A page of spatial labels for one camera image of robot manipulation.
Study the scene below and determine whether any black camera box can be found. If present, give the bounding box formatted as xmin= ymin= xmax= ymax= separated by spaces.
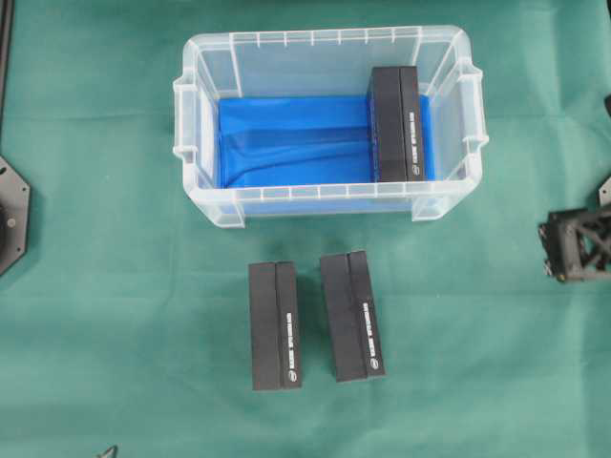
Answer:
xmin=248 ymin=261 xmax=302 ymax=391
xmin=367 ymin=66 xmax=435 ymax=182
xmin=320 ymin=251 xmax=386 ymax=383

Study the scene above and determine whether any small black object bottom edge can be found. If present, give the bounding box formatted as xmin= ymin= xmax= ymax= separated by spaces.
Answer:
xmin=93 ymin=440 xmax=119 ymax=458

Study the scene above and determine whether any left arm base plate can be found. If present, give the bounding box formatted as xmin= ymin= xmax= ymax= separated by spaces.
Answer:
xmin=0 ymin=157 xmax=31 ymax=274

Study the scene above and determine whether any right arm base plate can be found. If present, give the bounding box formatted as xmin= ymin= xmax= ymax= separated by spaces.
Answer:
xmin=599 ymin=177 xmax=611 ymax=206

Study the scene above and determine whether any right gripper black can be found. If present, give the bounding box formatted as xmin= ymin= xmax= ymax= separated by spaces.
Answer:
xmin=538 ymin=204 xmax=610 ymax=282

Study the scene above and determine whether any black frame rail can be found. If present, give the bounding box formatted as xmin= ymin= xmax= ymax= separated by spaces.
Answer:
xmin=0 ymin=0 xmax=14 ymax=111

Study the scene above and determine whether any clear plastic storage case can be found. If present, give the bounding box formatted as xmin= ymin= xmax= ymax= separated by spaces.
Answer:
xmin=173 ymin=25 xmax=489 ymax=228

